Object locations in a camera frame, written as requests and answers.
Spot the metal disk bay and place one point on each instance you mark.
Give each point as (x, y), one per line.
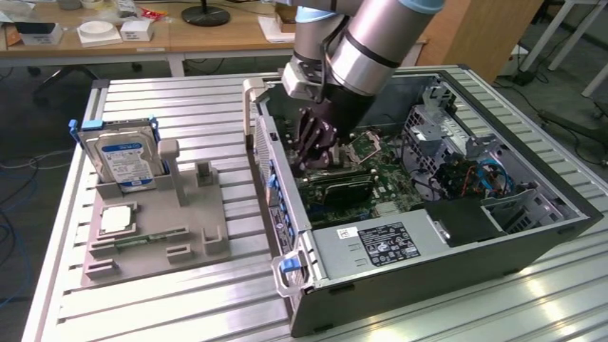
(518, 210)

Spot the black round lamp base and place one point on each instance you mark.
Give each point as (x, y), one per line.
(205, 18)

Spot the white table frame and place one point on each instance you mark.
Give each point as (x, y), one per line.
(571, 41)

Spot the silver metal drive cage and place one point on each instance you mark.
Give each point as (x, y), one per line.
(423, 137)

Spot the open black PC case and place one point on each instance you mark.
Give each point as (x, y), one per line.
(427, 285)

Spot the black installed RAM stick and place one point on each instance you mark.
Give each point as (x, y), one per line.
(342, 175)

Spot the silver CPU chip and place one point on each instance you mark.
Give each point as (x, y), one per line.
(117, 219)

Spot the CPU socket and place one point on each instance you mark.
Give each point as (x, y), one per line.
(347, 156)

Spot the red packet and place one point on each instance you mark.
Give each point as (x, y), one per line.
(154, 15)

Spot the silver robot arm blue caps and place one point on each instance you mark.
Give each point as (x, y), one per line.
(381, 39)

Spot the grey plastic parts rack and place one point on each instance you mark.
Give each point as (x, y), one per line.
(157, 221)

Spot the green RAM stick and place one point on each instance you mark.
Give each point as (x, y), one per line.
(143, 239)

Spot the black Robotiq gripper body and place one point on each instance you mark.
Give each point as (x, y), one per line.
(347, 110)

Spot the white box with black top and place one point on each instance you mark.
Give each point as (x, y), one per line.
(41, 37)

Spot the grey power supply unit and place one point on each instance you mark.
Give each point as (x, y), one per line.
(338, 256)

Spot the white paper stack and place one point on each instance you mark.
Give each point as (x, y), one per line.
(275, 32)

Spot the wooden desk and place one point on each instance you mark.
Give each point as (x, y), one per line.
(214, 39)

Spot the white round dish block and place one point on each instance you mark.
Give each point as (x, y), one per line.
(101, 35)

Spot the wooden cabinet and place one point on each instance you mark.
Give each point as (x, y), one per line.
(485, 35)

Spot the grey cup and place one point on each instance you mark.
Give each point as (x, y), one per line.
(70, 4)

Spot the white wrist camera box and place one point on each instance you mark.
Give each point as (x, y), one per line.
(297, 83)

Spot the blue case latch tab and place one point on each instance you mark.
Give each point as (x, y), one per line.
(289, 265)

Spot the black power adapter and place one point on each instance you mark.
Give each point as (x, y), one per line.
(523, 77)

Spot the small white labelled box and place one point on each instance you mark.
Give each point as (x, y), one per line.
(135, 32)

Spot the brown cardboard box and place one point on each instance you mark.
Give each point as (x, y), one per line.
(285, 18)

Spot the metal socket cover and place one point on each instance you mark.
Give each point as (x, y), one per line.
(366, 144)

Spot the hard disk in blue carrier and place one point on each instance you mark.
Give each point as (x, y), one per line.
(123, 160)

